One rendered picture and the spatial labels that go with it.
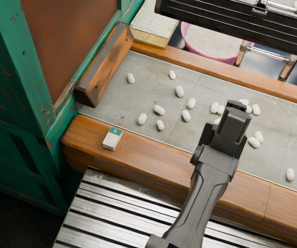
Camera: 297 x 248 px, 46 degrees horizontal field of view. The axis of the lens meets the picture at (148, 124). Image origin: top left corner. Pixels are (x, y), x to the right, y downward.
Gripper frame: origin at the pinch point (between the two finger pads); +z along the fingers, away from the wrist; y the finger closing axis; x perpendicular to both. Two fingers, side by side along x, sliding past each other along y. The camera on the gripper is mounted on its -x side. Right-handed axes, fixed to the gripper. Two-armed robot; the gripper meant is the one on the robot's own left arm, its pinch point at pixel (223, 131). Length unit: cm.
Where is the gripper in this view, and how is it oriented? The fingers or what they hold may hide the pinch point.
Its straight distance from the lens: 92.9
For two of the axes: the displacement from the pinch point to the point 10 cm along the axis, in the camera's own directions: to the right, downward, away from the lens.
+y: -9.3, -3.3, 1.6
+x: -2.7, 9.1, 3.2
